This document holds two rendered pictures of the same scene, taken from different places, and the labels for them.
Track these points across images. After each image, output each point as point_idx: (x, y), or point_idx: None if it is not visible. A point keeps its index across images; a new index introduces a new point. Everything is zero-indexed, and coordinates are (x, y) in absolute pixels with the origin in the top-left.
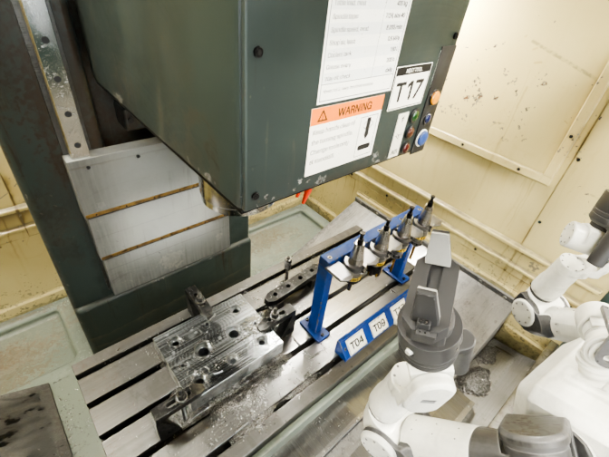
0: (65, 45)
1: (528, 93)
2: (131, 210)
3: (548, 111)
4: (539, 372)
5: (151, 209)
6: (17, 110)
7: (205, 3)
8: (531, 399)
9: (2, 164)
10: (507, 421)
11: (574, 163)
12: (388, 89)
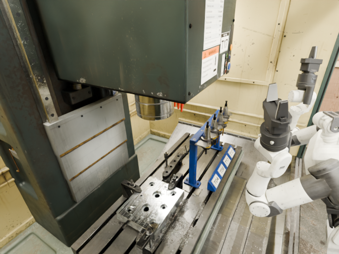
0: (40, 63)
1: (247, 49)
2: (81, 147)
3: (258, 54)
4: (309, 149)
5: (90, 145)
6: (19, 101)
7: (162, 11)
8: (314, 159)
9: None
10: (311, 168)
11: (275, 73)
12: (219, 43)
